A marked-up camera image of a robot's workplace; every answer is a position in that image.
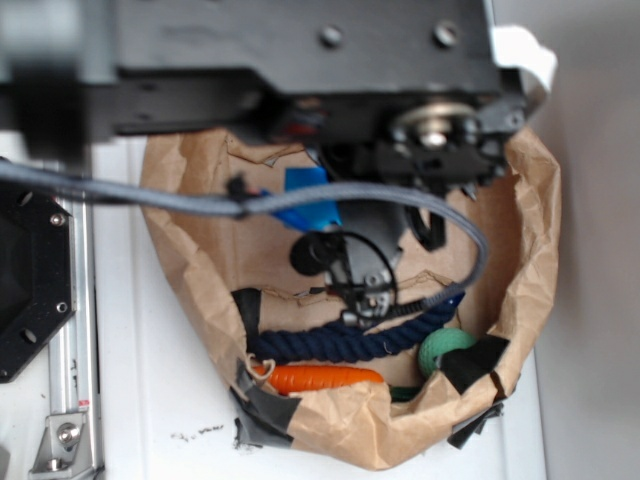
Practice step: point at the dark blue rope toy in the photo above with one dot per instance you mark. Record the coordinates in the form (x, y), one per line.
(335, 342)

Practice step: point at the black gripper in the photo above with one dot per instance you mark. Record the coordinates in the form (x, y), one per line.
(357, 257)

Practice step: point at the aluminium frame rail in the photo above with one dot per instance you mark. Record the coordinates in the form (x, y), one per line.
(73, 351)

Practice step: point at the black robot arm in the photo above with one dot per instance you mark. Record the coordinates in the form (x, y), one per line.
(392, 94)

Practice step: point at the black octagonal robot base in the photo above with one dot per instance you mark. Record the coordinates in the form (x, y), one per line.
(36, 275)

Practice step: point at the orange plastic carrot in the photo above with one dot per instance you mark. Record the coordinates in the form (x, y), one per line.
(294, 379)

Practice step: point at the brown paper bag liner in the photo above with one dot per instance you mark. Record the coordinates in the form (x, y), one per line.
(234, 279)

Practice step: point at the metal corner bracket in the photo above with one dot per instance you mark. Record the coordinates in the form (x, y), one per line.
(65, 450)

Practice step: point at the green textured ball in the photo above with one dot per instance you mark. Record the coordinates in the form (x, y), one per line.
(440, 342)

